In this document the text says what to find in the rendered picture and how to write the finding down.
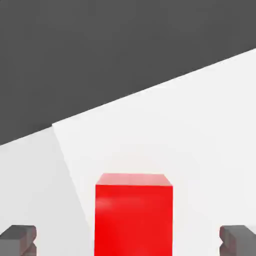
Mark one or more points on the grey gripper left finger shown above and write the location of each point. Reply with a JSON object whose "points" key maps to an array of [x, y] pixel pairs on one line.
{"points": [[17, 241]]}

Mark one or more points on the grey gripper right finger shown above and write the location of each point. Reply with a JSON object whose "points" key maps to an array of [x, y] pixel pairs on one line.
{"points": [[239, 241]]}

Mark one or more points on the small red cube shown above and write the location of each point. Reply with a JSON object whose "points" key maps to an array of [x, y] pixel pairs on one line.
{"points": [[133, 218]]}

